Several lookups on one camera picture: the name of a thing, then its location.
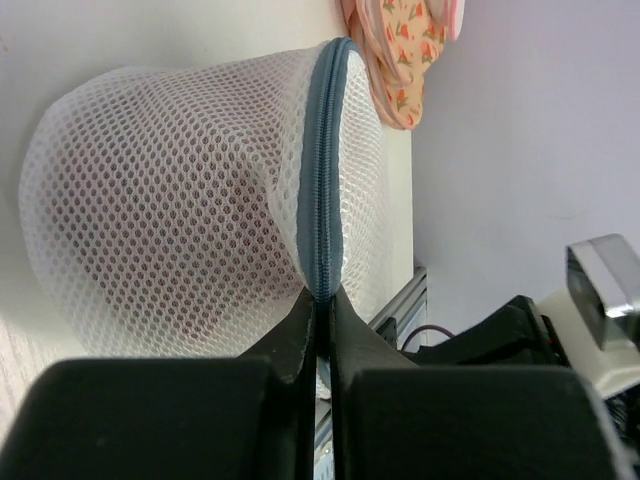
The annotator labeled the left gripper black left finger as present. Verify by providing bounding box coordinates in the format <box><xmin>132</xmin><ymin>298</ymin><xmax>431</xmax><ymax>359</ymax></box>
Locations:
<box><xmin>1</xmin><ymin>292</ymin><xmax>316</xmax><ymax>479</ymax></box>

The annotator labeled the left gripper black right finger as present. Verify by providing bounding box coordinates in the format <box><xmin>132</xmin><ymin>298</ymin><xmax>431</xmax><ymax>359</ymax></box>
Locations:
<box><xmin>327</xmin><ymin>293</ymin><xmax>623</xmax><ymax>479</ymax></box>

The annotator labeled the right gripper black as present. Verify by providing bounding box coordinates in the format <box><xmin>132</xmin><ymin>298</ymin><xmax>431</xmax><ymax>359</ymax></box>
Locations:
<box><xmin>404</xmin><ymin>295</ymin><xmax>570</xmax><ymax>367</ymax></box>

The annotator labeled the white mesh laundry bag blue trim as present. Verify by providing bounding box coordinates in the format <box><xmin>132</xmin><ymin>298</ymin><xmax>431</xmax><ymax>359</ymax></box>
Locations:
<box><xmin>18</xmin><ymin>37</ymin><xmax>394</xmax><ymax>401</ymax></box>

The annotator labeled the floral orange laundry bag upper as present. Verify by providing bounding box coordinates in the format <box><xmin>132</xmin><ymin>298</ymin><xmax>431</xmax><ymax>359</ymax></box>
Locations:
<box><xmin>340</xmin><ymin>0</ymin><xmax>452</xmax><ymax>130</ymax></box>

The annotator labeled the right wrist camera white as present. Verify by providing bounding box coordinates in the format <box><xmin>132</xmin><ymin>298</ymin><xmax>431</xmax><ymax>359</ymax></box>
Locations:
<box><xmin>537</xmin><ymin>234</ymin><xmax>639</xmax><ymax>399</ymax></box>

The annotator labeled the aluminium rail front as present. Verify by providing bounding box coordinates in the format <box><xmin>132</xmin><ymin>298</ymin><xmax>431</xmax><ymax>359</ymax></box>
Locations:
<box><xmin>313</xmin><ymin>267</ymin><xmax>427</xmax><ymax>479</ymax></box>

